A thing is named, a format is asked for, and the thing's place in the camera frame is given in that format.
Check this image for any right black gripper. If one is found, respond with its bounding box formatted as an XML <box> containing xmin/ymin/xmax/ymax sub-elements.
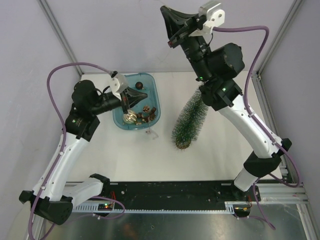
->
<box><xmin>160</xmin><ymin>5</ymin><xmax>214</xmax><ymax>82</ymax></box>

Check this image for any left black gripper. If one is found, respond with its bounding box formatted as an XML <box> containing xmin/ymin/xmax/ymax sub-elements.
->
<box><xmin>90</xmin><ymin>87</ymin><xmax>148</xmax><ymax>116</ymax></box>

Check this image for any clear light string battery box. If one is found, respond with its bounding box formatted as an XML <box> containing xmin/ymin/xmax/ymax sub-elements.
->
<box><xmin>145</xmin><ymin>129</ymin><xmax>159</xmax><ymax>140</ymax></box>

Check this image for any small green christmas tree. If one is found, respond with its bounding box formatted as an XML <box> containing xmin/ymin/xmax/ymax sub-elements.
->
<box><xmin>171</xmin><ymin>88</ymin><xmax>209</xmax><ymax>150</ymax></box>

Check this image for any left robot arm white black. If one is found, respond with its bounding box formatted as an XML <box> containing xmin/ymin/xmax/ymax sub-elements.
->
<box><xmin>19</xmin><ymin>78</ymin><xmax>148</xmax><ymax>225</ymax></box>

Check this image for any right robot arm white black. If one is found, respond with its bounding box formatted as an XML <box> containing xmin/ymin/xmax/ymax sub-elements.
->
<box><xmin>160</xmin><ymin>0</ymin><xmax>292</xmax><ymax>201</ymax></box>

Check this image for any white gold striped bauble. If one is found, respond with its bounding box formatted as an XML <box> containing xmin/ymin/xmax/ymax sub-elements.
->
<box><xmin>122</xmin><ymin>110</ymin><xmax>138</xmax><ymax>124</ymax></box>

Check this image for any pine cone ornament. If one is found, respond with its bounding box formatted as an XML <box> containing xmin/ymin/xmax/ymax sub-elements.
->
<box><xmin>142</xmin><ymin>105</ymin><xmax>151</xmax><ymax>113</ymax></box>

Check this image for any dark brown bauble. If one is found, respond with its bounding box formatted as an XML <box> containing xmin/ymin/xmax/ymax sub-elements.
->
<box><xmin>135</xmin><ymin>81</ymin><xmax>144</xmax><ymax>90</ymax></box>

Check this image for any blue plastic tray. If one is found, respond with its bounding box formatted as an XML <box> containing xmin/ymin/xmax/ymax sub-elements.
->
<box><xmin>112</xmin><ymin>73</ymin><xmax>161</xmax><ymax>131</ymax></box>

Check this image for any brown ribbon pile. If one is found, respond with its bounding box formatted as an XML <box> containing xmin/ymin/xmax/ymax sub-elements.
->
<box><xmin>137</xmin><ymin>107</ymin><xmax>157</xmax><ymax>123</ymax></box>

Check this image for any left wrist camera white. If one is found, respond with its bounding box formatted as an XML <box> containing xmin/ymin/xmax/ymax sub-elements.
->
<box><xmin>108</xmin><ymin>71</ymin><xmax>129</xmax><ymax>100</ymax></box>

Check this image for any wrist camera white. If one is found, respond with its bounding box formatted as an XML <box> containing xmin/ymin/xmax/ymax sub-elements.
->
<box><xmin>198</xmin><ymin>0</ymin><xmax>226</xmax><ymax>35</ymax></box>
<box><xmin>108</xmin><ymin>71</ymin><xmax>129</xmax><ymax>100</ymax></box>

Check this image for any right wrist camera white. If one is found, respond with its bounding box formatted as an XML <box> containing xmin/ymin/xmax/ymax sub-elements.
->
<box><xmin>198</xmin><ymin>0</ymin><xmax>226</xmax><ymax>35</ymax></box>

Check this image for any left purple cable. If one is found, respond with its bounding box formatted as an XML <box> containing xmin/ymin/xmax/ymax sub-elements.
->
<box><xmin>27</xmin><ymin>62</ymin><xmax>126</xmax><ymax>240</ymax></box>

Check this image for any purple cable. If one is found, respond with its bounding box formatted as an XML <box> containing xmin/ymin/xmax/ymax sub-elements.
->
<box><xmin>212</xmin><ymin>24</ymin><xmax>307</xmax><ymax>231</ymax></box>
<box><xmin>27</xmin><ymin>62</ymin><xmax>126</xmax><ymax>240</ymax></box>

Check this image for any right aluminium frame post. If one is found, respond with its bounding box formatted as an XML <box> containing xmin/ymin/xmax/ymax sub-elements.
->
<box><xmin>256</xmin><ymin>0</ymin><xmax>305</xmax><ymax>77</ymax></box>

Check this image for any aluminium frame post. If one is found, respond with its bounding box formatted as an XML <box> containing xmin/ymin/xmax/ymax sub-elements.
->
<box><xmin>37</xmin><ymin>0</ymin><xmax>78</xmax><ymax>63</ymax></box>
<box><xmin>256</xmin><ymin>0</ymin><xmax>305</xmax><ymax>77</ymax></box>

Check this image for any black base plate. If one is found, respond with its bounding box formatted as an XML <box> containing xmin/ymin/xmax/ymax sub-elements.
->
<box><xmin>100</xmin><ymin>180</ymin><xmax>261</xmax><ymax>202</ymax></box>

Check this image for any grey cable duct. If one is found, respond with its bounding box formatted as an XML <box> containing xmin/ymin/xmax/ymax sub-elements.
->
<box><xmin>72</xmin><ymin>201</ymin><xmax>237</xmax><ymax>215</ymax></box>

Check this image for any left aluminium frame post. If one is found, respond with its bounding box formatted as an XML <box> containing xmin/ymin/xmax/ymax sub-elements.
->
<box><xmin>37</xmin><ymin>0</ymin><xmax>78</xmax><ymax>63</ymax></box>

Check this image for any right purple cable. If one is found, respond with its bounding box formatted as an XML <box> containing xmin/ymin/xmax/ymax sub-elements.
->
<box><xmin>212</xmin><ymin>24</ymin><xmax>307</xmax><ymax>231</ymax></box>

